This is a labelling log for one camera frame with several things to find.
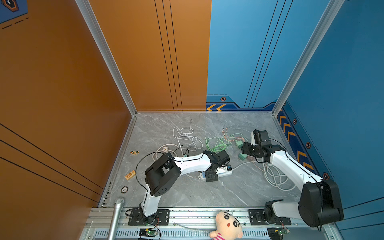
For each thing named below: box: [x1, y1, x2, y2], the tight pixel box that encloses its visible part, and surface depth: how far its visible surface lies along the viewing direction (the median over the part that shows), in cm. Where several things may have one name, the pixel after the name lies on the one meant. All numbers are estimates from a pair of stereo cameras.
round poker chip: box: [121, 186, 129, 194], surface depth 84 cm
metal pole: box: [107, 197, 125, 240], surface depth 73 cm
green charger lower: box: [238, 152, 248, 161], surface depth 95 cm
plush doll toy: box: [209, 211, 243, 240], surface depth 66 cm
